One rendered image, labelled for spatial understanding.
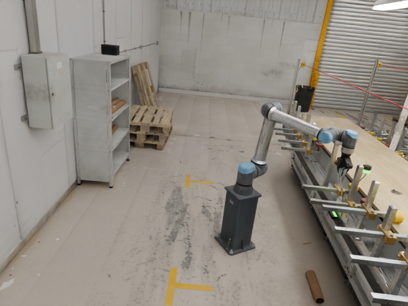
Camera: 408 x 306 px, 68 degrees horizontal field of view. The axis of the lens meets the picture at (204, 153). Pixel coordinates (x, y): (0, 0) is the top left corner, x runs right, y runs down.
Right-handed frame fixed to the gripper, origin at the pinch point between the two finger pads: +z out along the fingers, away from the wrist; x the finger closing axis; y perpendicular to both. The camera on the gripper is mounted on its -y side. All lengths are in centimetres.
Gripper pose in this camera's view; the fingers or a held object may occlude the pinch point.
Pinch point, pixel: (340, 177)
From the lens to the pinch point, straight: 260.2
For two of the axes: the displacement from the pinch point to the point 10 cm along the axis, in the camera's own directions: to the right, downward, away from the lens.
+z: -0.9, 9.2, 3.8
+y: 0.7, -3.7, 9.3
